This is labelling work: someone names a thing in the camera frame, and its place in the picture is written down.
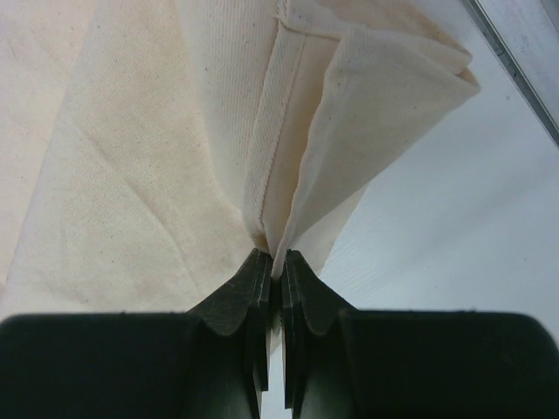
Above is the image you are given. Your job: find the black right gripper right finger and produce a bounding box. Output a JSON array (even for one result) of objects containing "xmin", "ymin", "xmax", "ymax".
[{"xmin": 280, "ymin": 251, "xmax": 558, "ymax": 418}]

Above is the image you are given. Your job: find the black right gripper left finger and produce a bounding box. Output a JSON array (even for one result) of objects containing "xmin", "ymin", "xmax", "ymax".
[{"xmin": 1, "ymin": 251, "xmax": 273, "ymax": 418}]

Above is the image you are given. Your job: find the beige cloth wrap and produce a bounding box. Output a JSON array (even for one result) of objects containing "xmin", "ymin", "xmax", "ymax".
[{"xmin": 1, "ymin": 1, "xmax": 480, "ymax": 317}]

